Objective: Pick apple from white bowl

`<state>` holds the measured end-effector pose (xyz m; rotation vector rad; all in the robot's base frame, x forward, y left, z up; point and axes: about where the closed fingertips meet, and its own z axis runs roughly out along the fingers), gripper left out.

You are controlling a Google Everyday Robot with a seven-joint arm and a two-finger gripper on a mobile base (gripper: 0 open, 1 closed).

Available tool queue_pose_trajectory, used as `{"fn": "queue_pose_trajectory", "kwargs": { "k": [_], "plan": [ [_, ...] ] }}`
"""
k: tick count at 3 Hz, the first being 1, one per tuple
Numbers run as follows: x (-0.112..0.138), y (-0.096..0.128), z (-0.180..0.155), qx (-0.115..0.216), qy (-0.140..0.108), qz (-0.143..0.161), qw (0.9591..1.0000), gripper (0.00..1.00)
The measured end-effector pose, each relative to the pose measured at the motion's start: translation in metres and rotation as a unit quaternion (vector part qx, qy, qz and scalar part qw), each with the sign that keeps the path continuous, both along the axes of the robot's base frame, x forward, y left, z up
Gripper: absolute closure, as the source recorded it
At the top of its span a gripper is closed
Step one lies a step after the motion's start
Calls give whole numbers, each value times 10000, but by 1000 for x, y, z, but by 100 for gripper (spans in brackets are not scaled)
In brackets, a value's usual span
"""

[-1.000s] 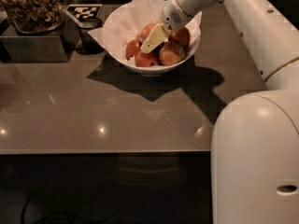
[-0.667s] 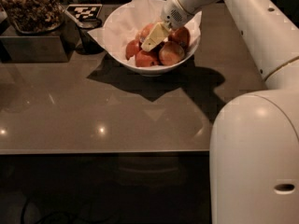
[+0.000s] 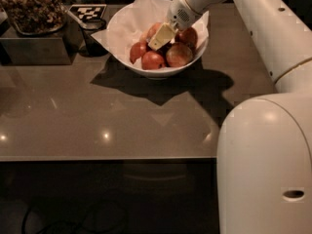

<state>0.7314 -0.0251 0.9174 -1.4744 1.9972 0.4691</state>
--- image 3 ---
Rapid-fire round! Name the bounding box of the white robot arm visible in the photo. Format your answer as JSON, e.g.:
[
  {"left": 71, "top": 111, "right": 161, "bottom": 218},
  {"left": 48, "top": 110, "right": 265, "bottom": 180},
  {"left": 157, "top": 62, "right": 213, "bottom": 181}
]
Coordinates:
[{"left": 150, "top": 0, "right": 312, "bottom": 234}]

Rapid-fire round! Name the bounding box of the white paper liner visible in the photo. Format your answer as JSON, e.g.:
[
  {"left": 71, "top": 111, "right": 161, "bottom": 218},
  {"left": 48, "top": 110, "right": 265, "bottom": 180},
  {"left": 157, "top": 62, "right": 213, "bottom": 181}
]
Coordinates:
[{"left": 92, "top": 0, "right": 211, "bottom": 63}]

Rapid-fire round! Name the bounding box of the red apple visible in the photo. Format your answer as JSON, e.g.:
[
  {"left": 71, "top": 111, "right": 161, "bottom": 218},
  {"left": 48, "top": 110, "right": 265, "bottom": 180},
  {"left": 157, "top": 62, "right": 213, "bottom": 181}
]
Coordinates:
[
  {"left": 166, "top": 42, "right": 193, "bottom": 67},
  {"left": 141, "top": 51, "right": 166, "bottom": 70},
  {"left": 175, "top": 27, "right": 198, "bottom": 50},
  {"left": 130, "top": 42, "right": 150, "bottom": 63},
  {"left": 139, "top": 22, "right": 162, "bottom": 42}
]

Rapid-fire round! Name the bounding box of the glass jar of snacks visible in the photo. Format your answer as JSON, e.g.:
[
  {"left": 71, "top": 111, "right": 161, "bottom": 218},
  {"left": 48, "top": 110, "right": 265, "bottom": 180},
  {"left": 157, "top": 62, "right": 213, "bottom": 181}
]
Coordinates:
[{"left": 0, "top": 0, "right": 66, "bottom": 36}]

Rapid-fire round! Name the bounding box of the dark metal box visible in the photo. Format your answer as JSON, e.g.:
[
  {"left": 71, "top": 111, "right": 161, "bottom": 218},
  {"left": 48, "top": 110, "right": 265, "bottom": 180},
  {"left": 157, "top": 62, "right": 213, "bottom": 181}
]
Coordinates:
[{"left": 0, "top": 19, "right": 83, "bottom": 65}]

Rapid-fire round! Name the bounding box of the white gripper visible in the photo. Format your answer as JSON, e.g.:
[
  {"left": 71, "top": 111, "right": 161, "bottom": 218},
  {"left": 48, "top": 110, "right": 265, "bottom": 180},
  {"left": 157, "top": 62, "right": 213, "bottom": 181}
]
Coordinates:
[{"left": 148, "top": 0, "right": 226, "bottom": 51}]

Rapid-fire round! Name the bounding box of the white ceramic bowl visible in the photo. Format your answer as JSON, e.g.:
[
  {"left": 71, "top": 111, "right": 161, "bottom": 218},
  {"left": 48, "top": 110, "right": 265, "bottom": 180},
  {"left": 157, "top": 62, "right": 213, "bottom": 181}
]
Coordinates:
[{"left": 106, "top": 0, "right": 210, "bottom": 80}]

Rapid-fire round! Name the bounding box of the black cup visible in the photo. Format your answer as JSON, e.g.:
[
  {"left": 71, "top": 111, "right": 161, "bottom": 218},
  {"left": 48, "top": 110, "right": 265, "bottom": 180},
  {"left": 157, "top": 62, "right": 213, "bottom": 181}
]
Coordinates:
[{"left": 80, "top": 19, "right": 107, "bottom": 57}]

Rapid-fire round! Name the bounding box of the black white marker card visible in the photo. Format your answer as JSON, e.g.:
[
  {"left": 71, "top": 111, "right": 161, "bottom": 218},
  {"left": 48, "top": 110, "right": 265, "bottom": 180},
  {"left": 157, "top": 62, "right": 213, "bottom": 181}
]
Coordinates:
[{"left": 69, "top": 4, "right": 106, "bottom": 22}]

